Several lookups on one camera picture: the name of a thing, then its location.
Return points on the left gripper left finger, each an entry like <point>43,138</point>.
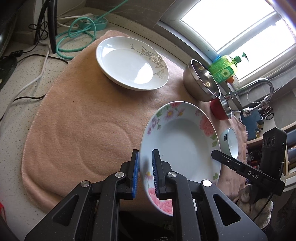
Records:
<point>91,210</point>

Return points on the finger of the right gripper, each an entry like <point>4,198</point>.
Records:
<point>265,185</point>

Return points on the green dish soap bottle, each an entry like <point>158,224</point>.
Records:
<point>225,67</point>

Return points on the orange tangerine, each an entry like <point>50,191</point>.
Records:
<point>230,79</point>

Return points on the wooden shelf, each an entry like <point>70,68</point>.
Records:
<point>288,173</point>

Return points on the large stainless steel bowl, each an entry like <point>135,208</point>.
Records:
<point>199,82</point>

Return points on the pale green ceramic bowl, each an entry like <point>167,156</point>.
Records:
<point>229,143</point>

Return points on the teal cable reel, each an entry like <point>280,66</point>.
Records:
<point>97,23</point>

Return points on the chrome kitchen faucet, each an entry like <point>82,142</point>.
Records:
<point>258,93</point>

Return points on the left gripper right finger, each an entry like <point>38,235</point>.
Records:
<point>201,211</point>

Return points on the black tripod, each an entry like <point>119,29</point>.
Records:
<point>51,7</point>

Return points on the black scissors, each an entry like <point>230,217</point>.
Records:
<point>268,113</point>

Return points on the white gloved right hand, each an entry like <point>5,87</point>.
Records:
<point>253,209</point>

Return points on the red steel-lined small bowl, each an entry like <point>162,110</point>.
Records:
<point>220,108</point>

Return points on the floral pink rimmed plate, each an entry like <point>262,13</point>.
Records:
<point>185,138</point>

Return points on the pink towel mat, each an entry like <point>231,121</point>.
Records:
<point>87,126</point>

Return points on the white plate with leaf pattern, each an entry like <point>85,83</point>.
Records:
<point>132,64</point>

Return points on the blue plastic cup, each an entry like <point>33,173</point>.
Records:
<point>217,57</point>

